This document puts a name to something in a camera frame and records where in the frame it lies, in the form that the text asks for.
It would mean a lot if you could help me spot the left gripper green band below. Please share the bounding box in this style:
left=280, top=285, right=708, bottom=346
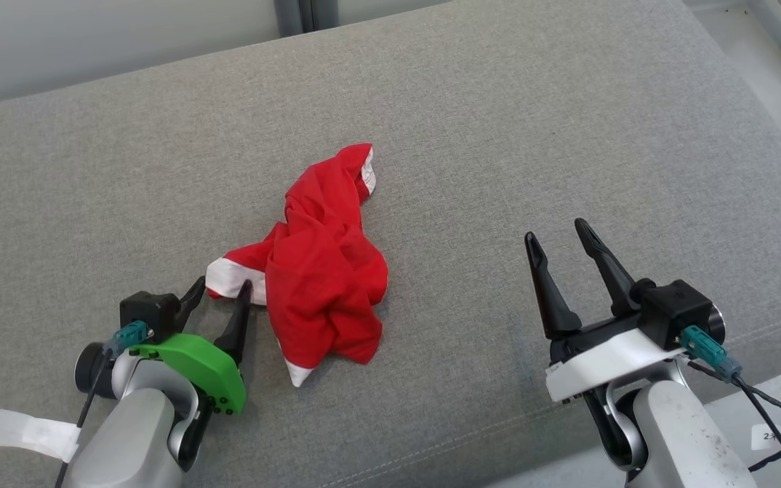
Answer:
left=129, top=276, right=254, bottom=415

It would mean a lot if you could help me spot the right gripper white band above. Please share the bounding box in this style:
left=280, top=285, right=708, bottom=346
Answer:
left=525, top=218, right=686, bottom=404

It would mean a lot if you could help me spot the red shorts number 23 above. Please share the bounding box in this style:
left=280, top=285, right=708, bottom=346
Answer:
left=205, top=143, right=389, bottom=388

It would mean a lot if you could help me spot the grey fabric sofa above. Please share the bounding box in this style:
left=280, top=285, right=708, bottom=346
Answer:
left=0, top=0, right=781, bottom=488

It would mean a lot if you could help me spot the white tape strip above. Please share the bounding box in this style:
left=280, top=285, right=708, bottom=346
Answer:
left=0, top=407, right=83, bottom=463

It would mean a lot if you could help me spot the white paper cable label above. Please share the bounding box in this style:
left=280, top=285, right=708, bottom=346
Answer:
left=751, top=424, right=781, bottom=451

